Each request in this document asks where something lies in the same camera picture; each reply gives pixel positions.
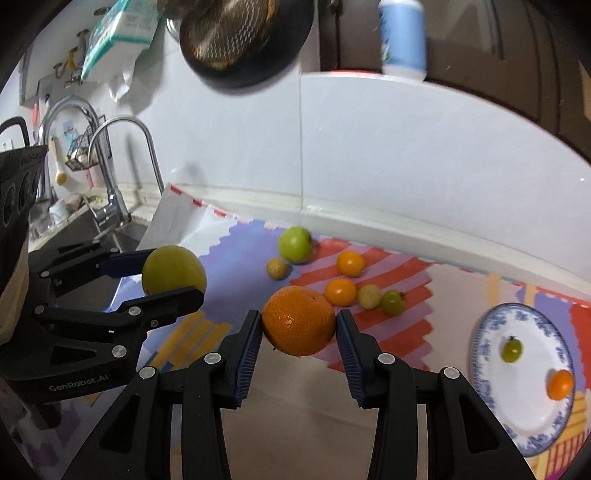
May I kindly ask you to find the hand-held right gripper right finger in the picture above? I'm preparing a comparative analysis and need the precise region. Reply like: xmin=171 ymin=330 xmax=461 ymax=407
xmin=336 ymin=310 xmax=536 ymax=480

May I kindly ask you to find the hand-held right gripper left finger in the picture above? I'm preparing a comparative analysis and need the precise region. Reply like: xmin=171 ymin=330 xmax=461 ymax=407
xmin=60 ymin=309 xmax=264 ymax=480

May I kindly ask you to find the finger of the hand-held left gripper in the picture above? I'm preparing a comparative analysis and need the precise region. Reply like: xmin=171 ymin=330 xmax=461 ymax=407
xmin=31 ymin=285 xmax=205 ymax=358
xmin=28 ymin=244 xmax=160 ymax=298

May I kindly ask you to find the large green pomelo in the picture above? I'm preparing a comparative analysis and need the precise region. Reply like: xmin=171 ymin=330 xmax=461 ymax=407
xmin=141 ymin=246 xmax=208 ymax=298

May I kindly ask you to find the large orange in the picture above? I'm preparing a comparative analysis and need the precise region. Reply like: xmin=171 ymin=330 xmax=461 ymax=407
xmin=261 ymin=285 xmax=337 ymax=357

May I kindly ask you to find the small orange kumquat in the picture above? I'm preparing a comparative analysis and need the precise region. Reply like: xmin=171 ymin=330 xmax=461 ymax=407
xmin=324 ymin=279 xmax=358 ymax=306
xmin=336 ymin=250 xmax=366 ymax=278
xmin=547 ymin=369 xmax=574 ymax=400

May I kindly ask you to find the blue patterned white plate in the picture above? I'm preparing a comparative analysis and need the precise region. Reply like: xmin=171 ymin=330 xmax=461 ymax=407
xmin=470 ymin=302 xmax=577 ymax=457

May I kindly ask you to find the person's left forearm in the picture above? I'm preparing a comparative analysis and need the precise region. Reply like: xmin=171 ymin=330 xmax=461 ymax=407
xmin=0 ymin=240 xmax=29 ymax=344

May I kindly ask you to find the steel sink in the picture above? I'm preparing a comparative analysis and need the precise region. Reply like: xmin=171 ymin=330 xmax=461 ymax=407
xmin=30 ymin=208 xmax=153 ymax=259

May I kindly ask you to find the tall steel faucet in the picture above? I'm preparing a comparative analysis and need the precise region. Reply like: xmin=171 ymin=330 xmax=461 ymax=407
xmin=37 ymin=96 xmax=100 ymax=199
xmin=88 ymin=115 xmax=164 ymax=232

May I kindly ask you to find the small pale green plum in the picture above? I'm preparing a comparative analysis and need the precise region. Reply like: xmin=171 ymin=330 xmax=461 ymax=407
xmin=358 ymin=284 xmax=383 ymax=310

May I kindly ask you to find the colourful printed mat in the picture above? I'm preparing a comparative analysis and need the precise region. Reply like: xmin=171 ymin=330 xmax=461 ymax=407
xmin=60 ymin=184 xmax=591 ymax=480

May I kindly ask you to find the green white tissue pack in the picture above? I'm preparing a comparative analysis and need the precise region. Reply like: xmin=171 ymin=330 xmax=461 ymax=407
xmin=81 ymin=0 xmax=160 ymax=81

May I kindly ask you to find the black frying pan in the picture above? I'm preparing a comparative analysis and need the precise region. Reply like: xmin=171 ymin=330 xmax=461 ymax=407
xmin=178 ymin=0 xmax=315 ymax=89

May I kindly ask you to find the blue white pump bottle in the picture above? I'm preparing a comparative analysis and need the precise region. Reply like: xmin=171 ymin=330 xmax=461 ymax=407
xmin=378 ymin=0 xmax=428 ymax=83

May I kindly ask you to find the black wire sink rack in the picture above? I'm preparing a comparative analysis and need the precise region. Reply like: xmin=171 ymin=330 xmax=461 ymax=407
xmin=65 ymin=134 xmax=100 ymax=171

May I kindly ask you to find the wall hook rail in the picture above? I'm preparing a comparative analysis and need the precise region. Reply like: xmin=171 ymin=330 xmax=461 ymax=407
xmin=53 ymin=30 xmax=90 ymax=86

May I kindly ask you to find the dark wooden window frame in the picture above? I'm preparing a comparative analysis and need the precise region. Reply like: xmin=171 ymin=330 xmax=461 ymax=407
xmin=300 ymin=0 xmax=591 ymax=162

